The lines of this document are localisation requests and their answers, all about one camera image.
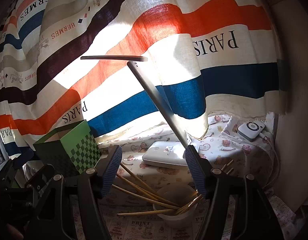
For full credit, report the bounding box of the green checkered box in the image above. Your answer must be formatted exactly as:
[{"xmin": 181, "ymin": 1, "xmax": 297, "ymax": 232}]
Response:
[{"xmin": 33, "ymin": 120, "xmax": 101, "ymax": 177}]

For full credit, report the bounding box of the bamboo chopstick four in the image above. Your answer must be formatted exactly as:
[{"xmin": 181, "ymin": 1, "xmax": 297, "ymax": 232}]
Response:
[{"xmin": 117, "ymin": 209, "xmax": 174, "ymax": 216}]

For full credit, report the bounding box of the white desk lamp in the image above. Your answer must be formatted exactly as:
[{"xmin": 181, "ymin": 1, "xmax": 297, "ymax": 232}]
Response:
[{"xmin": 80, "ymin": 55, "xmax": 201, "ymax": 169}]

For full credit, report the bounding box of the white round charger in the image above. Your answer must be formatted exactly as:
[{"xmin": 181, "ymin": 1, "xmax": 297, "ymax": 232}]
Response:
[{"xmin": 237, "ymin": 120, "xmax": 265, "ymax": 141}]

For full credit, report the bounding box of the white power cable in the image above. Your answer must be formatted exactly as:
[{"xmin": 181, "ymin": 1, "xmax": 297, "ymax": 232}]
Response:
[{"xmin": 259, "ymin": 132, "xmax": 282, "ymax": 190}]

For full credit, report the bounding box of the striped window curtain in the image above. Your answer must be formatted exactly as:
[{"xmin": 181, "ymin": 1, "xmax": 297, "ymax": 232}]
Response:
[{"xmin": 0, "ymin": 0, "xmax": 285, "ymax": 155}]

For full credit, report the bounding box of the bamboo chopstick six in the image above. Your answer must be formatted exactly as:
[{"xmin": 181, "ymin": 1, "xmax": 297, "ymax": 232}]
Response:
[{"xmin": 179, "ymin": 194, "xmax": 203, "ymax": 215}]

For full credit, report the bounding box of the bamboo chopstick one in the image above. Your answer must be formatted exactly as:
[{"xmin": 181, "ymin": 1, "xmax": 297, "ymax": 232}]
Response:
[{"xmin": 112, "ymin": 185, "xmax": 179, "ymax": 210}]

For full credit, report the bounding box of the bamboo chopstick two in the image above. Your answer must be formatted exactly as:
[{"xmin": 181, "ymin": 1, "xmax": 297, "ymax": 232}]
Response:
[{"xmin": 116, "ymin": 174, "xmax": 172, "ymax": 205}]

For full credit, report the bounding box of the bamboo chopstick five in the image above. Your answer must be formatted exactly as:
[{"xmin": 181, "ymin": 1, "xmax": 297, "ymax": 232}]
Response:
[{"xmin": 175, "ymin": 190, "xmax": 199, "ymax": 216}]

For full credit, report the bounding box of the translucent plastic cup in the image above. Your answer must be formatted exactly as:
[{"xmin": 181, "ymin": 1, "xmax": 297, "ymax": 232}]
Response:
[{"xmin": 152, "ymin": 182, "xmax": 198, "ymax": 229}]

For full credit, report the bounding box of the bamboo chopstick three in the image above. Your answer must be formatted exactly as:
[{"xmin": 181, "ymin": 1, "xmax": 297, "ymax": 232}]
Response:
[{"xmin": 120, "ymin": 163, "xmax": 178, "ymax": 206}]

